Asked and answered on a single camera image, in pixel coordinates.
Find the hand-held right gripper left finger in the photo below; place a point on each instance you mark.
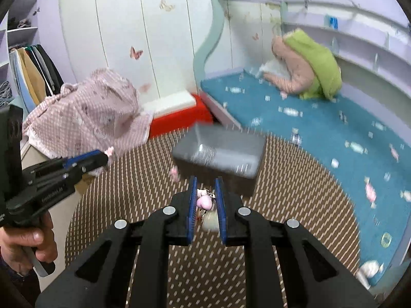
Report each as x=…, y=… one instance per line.
x=192, y=200

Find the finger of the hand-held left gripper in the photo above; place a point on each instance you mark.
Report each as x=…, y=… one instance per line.
x=48, y=189
x=93, y=162

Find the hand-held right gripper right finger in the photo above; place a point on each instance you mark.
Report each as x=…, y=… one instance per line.
x=221, y=205

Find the pink heart charm jewelry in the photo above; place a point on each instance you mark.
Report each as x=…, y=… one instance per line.
x=204, y=202

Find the grey jewelry box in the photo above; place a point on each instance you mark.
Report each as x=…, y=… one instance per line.
x=221, y=154

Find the person's left forearm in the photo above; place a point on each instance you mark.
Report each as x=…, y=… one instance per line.
x=12, y=287

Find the person's left hand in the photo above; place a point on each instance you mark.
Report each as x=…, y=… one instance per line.
x=29, y=239

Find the small pink trinket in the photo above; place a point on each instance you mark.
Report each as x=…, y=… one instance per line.
x=175, y=173

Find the beige drawer cabinet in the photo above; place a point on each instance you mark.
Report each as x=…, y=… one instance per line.
x=65, y=218

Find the pink checked blanket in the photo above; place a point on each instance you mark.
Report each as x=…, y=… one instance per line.
x=90, y=109

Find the grey knitted cloth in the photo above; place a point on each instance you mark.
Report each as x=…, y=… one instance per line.
x=4, y=93

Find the round brown dotted table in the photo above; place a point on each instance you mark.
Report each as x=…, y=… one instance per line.
x=289, y=199

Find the hanging clothes on rack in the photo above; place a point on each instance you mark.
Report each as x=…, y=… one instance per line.
x=19, y=80

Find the red storage stool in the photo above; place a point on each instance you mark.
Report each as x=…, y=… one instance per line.
x=181, y=118

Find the yellow hanging garment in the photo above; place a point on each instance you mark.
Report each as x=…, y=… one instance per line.
x=32, y=73

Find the black hanging garment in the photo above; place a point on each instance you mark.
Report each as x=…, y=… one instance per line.
x=49, y=70

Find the white board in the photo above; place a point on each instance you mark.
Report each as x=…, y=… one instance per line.
x=170, y=102

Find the pink butterfly sticker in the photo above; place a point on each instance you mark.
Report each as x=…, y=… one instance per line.
x=136, y=53

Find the lilac open shelf unit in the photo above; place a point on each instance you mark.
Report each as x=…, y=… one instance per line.
x=22, y=35

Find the blue candy print mattress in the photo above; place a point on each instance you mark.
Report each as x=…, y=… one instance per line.
x=321, y=128

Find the dark items on shelf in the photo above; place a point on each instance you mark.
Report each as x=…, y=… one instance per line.
x=21, y=23

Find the white wardrobe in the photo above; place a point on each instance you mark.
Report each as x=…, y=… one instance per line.
x=122, y=32

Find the white pillow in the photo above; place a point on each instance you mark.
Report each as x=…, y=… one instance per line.
x=273, y=67

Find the white plush toy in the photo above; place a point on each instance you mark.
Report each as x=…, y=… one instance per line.
x=369, y=271

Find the small butterfly sticker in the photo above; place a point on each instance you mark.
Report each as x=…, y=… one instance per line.
x=255, y=36

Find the beige butterfly sticker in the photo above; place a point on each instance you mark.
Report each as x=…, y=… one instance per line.
x=167, y=5

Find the green jacket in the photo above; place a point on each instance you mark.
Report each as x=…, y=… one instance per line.
x=318, y=61

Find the small blue box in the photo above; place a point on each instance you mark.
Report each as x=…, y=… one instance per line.
x=332, y=22

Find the teal bunk bed frame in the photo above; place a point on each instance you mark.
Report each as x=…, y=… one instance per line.
x=205, y=54

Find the lilac wall shelf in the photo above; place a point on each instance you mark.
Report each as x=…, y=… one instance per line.
x=369, y=57

